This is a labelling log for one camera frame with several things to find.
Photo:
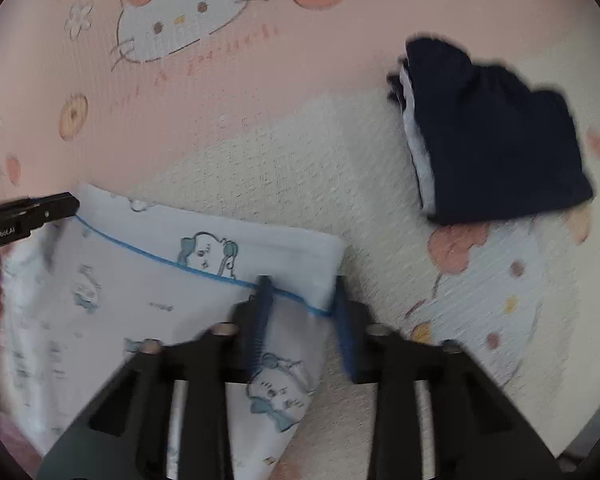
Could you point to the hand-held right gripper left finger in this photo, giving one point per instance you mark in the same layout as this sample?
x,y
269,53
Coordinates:
x,y
262,330

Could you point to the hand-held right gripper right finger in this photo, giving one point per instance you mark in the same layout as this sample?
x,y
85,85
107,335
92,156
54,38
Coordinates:
x,y
344,335

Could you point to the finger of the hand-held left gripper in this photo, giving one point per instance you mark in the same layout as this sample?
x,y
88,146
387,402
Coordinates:
x,y
55,210

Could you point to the white printed pants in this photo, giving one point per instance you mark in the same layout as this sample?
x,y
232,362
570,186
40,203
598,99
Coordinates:
x,y
130,300

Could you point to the pink cartoon printed blanket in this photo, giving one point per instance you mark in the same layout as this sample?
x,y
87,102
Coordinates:
x,y
280,135

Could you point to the navy garment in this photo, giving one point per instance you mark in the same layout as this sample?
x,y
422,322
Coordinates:
x,y
505,150

